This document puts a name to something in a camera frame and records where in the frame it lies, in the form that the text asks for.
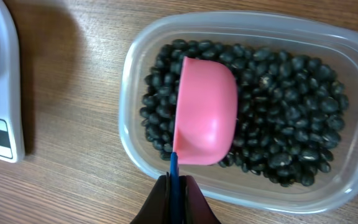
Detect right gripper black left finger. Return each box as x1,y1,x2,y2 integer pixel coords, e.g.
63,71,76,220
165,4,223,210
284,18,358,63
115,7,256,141
131,174,170,224

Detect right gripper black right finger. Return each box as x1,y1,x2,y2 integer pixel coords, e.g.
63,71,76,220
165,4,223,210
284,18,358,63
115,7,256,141
180,175,221,224

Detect pink scoop with blue handle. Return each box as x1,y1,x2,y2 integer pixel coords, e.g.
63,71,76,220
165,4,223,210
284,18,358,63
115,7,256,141
169,57,237,223

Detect white digital kitchen scale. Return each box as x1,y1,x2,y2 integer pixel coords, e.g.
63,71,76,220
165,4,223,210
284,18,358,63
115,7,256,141
0,0,25,163

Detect pile of black beans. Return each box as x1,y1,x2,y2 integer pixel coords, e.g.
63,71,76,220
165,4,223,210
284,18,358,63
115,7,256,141
139,39,349,187

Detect clear plastic food container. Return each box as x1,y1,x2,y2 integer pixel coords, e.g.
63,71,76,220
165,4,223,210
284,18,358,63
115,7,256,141
119,11,358,213

